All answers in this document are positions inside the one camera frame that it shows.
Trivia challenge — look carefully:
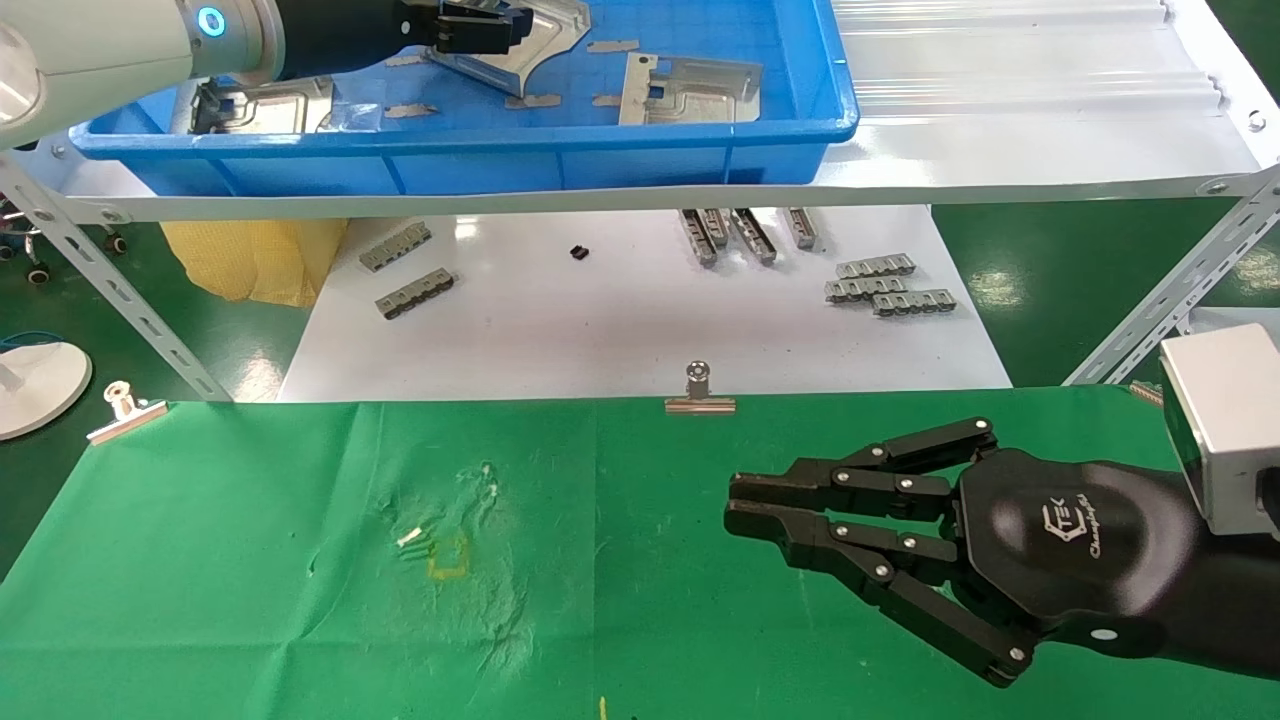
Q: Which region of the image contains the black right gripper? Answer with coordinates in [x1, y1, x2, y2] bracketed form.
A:
[724, 417, 1203, 689]

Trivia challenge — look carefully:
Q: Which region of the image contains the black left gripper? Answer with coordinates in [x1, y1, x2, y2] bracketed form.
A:
[276, 0, 535, 83]

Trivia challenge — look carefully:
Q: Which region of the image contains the stamped sheet metal part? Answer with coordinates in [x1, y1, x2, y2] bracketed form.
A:
[619, 54, 765, 127]
[188, 75, 337, 136]
[425, 0, 593, 99]

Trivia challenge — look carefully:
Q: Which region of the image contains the blue plastic bin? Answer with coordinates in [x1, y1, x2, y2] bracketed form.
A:
[68, 0, 861, 198]

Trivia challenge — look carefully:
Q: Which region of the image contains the clear plastic piece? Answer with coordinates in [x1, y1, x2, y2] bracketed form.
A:
[328, 98, 387, 133]

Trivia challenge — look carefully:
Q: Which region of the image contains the silver binder clip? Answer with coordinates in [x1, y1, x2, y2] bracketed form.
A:
[87, 381, 169, 446]
[665, 361, 737, 416]

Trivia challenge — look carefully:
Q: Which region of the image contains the green cloth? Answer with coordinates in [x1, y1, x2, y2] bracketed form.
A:
[0, 385, 1280, 720]

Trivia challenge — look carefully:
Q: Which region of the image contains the yellow bag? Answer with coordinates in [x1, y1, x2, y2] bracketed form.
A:
[160, 218, 349, 308]

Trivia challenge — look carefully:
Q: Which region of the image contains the perforated angle iron leg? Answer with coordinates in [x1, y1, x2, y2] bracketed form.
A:
[0, 150, 234, 403]
[1062, 168, 1280, 388]

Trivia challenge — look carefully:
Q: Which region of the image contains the white metal shelf board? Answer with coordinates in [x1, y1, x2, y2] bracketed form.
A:
[20, 0, 1280, 224]

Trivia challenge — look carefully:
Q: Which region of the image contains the translucent corrugated sheet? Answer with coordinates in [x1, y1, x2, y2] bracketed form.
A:
[830, 0, 1227, 123]

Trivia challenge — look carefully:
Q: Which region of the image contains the chair base with casters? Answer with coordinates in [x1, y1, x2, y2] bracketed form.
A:
[0, 195, 131, 287]

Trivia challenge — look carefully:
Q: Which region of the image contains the white round base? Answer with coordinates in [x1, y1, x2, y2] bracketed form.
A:
[0, 341, 94, 442]

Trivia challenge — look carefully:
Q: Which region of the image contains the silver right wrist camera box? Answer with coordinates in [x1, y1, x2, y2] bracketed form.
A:
[1158, 323, 1280, 541]

